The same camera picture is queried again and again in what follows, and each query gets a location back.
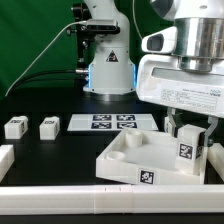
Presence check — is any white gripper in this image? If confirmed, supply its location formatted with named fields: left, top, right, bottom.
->
left=136, top=54, right=224, bottom=146

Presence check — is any white square tabletop tray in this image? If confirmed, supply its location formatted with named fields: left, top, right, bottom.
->
left=96, top=128, right=206, bottom=185

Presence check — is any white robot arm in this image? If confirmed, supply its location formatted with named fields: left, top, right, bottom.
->
left=84, top=0, right=224, bottom=145

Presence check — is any right white side block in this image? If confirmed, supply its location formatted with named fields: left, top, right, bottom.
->
left=208, top=143, right=224, bottom=181

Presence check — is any white side block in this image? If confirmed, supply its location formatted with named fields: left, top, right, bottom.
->
left=208, top=143, right=224, bottom=181
left=0, top=145, right=15, bottom=182

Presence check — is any left white side block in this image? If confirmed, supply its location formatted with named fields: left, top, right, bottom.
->
left=0, top=145, right=15, bottom=182

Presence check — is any white marker base plate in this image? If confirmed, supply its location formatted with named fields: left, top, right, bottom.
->
left=68, top=114, right=158, bottom=131

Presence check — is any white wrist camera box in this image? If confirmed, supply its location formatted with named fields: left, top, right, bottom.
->
left=141, top=26, right=178, bottom=54

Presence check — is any white front wall bar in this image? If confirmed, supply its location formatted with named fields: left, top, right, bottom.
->
left=0, top=185, right=224, bottom=215

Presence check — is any black cable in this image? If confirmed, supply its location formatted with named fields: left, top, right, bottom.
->
left=4, top=69, right=84, bottom=98

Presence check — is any grey camera on mount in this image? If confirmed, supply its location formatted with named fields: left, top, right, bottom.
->
left=82, top=19, right=120, bottom=34

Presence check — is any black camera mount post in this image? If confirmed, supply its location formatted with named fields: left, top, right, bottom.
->
left=67, top=3, right=94, bottom=80

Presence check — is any white cable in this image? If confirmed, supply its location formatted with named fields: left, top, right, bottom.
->
left=4, top=20, right=88, bottom=98

